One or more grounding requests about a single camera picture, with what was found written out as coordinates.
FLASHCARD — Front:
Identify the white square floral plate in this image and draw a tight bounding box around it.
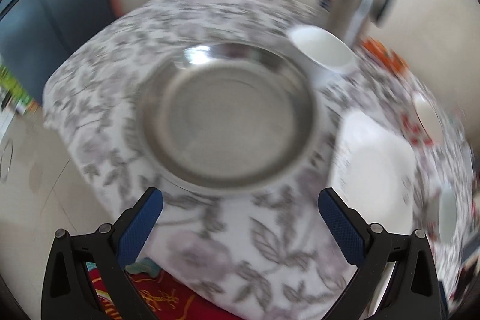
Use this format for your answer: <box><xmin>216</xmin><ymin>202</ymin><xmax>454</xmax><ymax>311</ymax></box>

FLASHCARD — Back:
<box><xmin>327</xmin><ymin>110</ymin><xmax>416</xmax><ymax>235</ymax></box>

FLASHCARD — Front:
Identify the strawberry pattern bowl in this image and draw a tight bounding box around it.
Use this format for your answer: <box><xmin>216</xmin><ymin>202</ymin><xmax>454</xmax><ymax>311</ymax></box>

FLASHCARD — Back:
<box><xmin>400</xmin><ymin>92</ymin><xmax>444</xmax><ymax>147</ymax></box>

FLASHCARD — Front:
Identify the white cartoon bowl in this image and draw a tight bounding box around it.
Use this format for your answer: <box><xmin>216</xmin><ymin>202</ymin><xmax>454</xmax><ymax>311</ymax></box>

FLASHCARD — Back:
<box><xmin>425</xmin><ymin>184</ymin><xmax>457</xmax><ymax>244</ymax></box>

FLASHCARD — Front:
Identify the floral tablecloth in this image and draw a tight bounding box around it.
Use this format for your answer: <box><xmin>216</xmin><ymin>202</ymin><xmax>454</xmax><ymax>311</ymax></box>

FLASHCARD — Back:
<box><xmin>43</xmin><ymin>0</ymin><xmax>473</xmax><ymax>319</ymax></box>

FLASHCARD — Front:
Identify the orange snack packet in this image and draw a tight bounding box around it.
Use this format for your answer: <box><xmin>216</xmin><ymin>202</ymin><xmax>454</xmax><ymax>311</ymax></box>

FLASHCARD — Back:
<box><xmin>388</xmin><ymin>50</ymin><xmax>409</xmax><ymax>77</ymax></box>
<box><xmin>361</xmin><ymin>37</ymin><xmax>392</xmax><ymax>66</ymax></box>

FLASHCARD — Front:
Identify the red patterned cloth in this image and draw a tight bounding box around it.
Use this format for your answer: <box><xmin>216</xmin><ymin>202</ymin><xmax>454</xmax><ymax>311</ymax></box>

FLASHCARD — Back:
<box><xmin>85</xmin><ymin>259</ymin><xmax>241</xmax><ymax>320</ymax></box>

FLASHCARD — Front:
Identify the orange snack packet right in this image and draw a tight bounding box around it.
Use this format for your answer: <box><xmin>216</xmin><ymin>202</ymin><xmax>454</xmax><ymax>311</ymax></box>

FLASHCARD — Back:
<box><xmin>388</xmin><ymin>50</ymin><xmax>409</xmax><ymax>77</ymax></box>

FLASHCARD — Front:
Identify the dark blue cabinet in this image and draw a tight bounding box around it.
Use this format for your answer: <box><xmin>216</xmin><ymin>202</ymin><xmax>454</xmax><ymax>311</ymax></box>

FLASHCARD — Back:
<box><xmin>1</xmin><ymin>0</ymin><xmax>120</xmax><ymax>103</ymax></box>

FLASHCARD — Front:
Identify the stainless steel round plate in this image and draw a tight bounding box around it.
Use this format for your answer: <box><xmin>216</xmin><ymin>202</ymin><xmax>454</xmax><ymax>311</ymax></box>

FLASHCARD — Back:
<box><xmin>135</xmin><ymin>42</ymin><xmax>320</xmax><ymax>196</ymax></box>

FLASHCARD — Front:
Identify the orange snack packet left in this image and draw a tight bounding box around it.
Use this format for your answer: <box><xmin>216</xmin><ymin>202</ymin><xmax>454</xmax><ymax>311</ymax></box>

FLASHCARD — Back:
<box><xmin>361</xmin><ymin>37</ymin><xmax>392</xmax><ymax>66</ymax></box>

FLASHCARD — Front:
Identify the white square bowl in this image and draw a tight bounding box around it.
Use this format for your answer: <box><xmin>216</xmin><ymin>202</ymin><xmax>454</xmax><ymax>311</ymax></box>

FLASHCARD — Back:
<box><xmin>286</xmin><ymin>24</ymin><xmax>357</xmax><ymax>88</ymax></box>

